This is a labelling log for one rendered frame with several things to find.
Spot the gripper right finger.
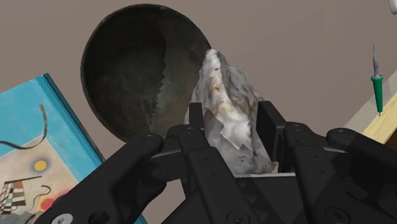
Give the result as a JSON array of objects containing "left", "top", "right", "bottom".
[{"left": 256, "top": 100, "right": 397, "bottom": 224}]

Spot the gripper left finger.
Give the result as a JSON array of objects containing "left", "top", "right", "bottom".
[{"left": 33, "top": 102, "right": 265, "bottom": 224}]

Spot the white grey rock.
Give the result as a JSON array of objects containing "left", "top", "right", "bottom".
[{"left": 184, "top": 48, "right": 275, "bottom": 175}]

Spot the dark round bowl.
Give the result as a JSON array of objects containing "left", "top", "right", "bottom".
[{"left": 80, "top": 3, "right": 212, "bottom": 143}]

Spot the blue book with abstract cover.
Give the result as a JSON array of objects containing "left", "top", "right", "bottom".
[{"left": 0, "top": 73, "right": 148, "bottom": 224}]

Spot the green handled tool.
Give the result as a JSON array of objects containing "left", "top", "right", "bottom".
[{"left": 370, "top": 45, "right": 384, "bottom": 117}]

